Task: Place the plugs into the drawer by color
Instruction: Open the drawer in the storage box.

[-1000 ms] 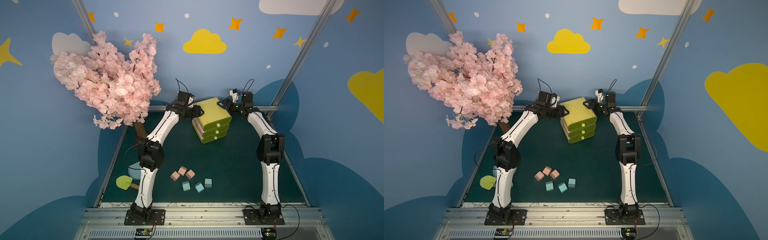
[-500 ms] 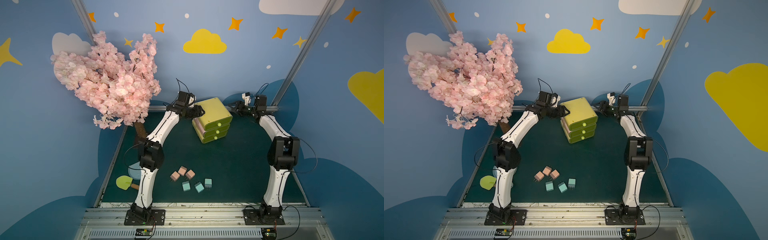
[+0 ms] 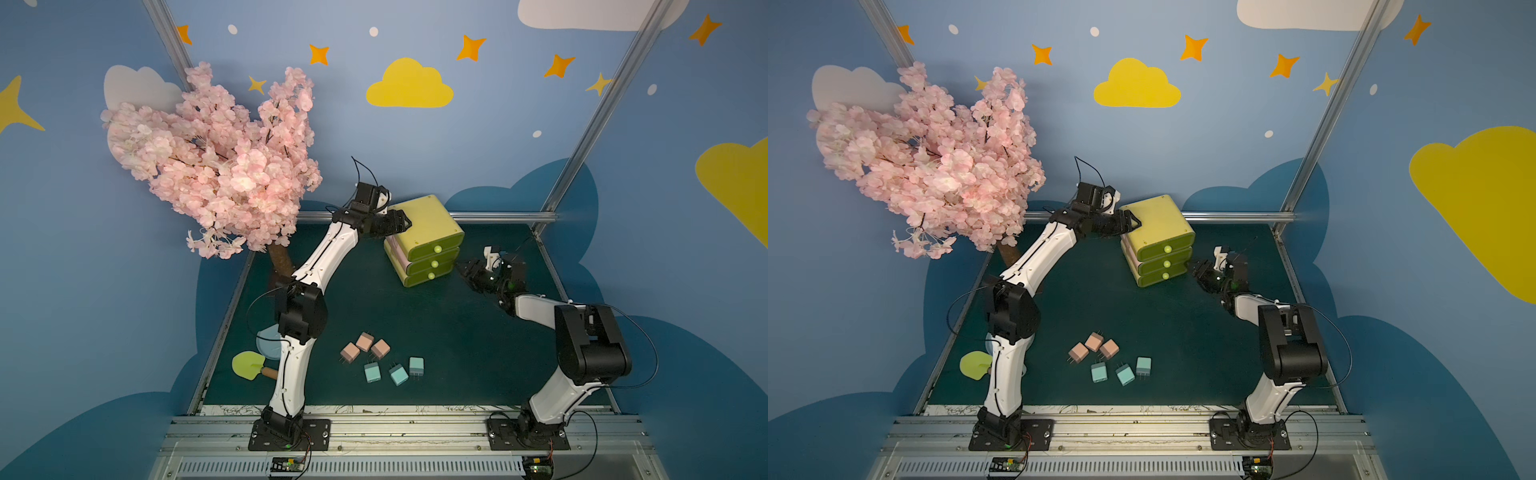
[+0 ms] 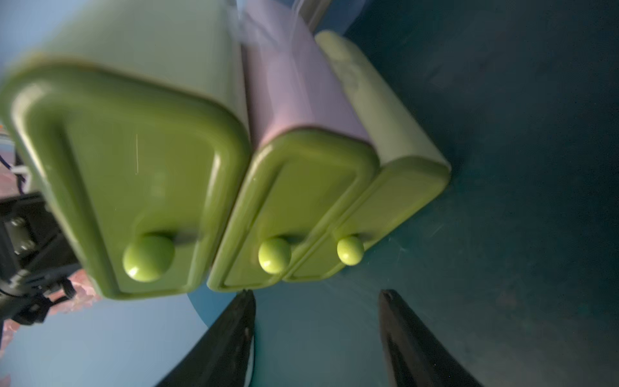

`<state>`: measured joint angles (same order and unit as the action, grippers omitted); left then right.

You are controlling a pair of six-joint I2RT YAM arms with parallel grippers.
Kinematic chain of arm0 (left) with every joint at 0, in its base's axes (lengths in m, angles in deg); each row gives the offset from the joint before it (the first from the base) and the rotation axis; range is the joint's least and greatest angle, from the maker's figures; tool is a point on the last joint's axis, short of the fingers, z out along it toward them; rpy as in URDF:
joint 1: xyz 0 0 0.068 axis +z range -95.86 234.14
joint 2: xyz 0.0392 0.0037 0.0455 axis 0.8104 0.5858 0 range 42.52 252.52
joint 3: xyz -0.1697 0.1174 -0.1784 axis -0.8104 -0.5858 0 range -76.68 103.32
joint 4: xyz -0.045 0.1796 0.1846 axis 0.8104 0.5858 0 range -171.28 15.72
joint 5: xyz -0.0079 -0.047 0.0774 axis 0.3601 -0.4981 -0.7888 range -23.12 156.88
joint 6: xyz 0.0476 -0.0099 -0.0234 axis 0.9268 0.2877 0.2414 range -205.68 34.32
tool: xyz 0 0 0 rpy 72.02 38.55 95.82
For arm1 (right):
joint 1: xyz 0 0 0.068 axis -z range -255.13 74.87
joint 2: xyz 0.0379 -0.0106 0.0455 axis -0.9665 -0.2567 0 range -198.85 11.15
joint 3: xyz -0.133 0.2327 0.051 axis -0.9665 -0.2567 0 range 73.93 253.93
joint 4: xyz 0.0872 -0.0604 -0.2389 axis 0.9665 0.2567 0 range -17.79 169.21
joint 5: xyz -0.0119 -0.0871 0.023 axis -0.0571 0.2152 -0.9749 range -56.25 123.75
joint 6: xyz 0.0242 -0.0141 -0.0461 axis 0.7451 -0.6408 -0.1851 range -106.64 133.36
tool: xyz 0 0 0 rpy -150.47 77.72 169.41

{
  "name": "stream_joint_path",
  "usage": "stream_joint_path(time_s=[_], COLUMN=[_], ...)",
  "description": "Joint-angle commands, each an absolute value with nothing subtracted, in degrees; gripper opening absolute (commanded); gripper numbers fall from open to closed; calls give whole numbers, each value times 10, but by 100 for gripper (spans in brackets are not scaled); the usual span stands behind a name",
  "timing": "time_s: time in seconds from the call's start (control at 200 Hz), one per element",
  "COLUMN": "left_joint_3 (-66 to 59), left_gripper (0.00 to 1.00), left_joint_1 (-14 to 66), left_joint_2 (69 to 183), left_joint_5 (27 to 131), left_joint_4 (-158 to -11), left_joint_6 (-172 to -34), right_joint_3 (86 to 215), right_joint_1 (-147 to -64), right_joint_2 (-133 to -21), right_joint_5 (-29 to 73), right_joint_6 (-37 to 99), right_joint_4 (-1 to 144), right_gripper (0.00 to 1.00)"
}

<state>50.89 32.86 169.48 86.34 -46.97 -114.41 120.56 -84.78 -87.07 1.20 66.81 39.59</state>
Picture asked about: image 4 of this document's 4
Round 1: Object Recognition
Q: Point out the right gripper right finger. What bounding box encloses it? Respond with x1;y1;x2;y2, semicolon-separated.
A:
378;290;481;387

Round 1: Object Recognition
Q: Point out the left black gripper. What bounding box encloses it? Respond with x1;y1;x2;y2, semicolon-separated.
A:
1;193;82;326

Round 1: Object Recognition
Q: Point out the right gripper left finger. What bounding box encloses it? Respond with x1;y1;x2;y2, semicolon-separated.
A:
158;290;256;387

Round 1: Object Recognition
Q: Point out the yellow green drawer cabinet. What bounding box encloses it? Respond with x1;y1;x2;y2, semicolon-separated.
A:
9;0;453;165

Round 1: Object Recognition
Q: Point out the pink cherry blossom tree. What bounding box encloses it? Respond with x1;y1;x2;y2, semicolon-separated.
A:
1;132;99;351

